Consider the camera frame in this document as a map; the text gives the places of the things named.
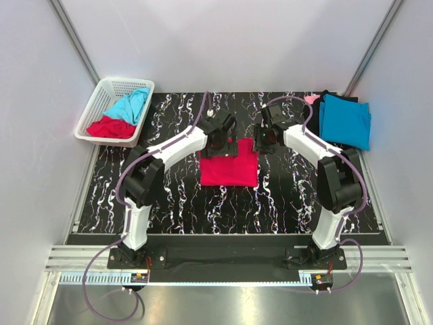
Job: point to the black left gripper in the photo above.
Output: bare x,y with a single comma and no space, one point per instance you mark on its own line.
229,149

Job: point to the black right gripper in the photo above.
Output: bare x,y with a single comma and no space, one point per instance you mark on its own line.
264,149

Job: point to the red t-shirt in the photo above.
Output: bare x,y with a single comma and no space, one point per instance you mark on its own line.
240,170

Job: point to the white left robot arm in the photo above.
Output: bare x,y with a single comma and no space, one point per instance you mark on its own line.
142,178

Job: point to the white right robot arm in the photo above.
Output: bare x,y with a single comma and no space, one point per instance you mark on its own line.
340,186

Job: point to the folded black t-shirt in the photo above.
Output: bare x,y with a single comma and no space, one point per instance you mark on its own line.
313,124

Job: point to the folded pink t-shirt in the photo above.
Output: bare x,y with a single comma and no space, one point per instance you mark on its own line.
311,98

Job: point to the folded blue t-shirt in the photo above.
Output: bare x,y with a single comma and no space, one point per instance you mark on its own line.
344,122

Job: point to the light blue shirt in basket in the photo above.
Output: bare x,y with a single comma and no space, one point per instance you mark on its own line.
130,107

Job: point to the white plastic laundry basket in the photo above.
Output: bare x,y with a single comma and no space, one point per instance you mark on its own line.
106,93

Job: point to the red shirt in basket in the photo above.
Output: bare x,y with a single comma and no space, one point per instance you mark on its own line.
111,128

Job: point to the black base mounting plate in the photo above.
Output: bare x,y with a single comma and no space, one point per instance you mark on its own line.
239,258

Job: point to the aluminium frame rail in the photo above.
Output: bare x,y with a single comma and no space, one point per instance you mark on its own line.
89,265

